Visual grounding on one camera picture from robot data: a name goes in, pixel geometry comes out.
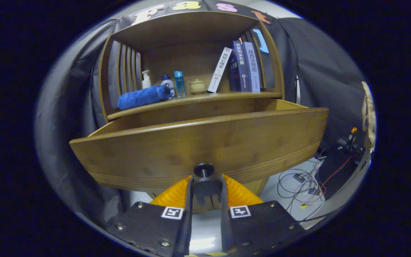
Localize white book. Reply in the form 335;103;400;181
208;47;233;94

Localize clear blue bottle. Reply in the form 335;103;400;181
174;71;186;98

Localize dark blue book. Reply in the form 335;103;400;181
229;40;250;92

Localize blue rolled towel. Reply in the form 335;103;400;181
117;85;172;110

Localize black backdrop cloth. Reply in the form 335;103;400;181
34;0;370;215

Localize white pump bottle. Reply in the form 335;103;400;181
141;70;152;90

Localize wooden drawer with black knob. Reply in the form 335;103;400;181
69;99;329;207

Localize wooden countertop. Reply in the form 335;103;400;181
107;91;283;121

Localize white bottle with blue cap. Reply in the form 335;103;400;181
161;74;176;99

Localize beige lidded tea cup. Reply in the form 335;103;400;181
189;79;207;95

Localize beige bag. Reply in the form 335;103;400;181
361;81;376;152

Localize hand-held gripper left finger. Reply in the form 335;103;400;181
106;175;194;257

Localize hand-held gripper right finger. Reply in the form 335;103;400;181
220;174;306;257

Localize tangle of floor cables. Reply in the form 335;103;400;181
277;157;329;215

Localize black equipment with orange part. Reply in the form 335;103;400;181
336;127;366;156

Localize light blue book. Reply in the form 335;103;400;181
243;41;262;93

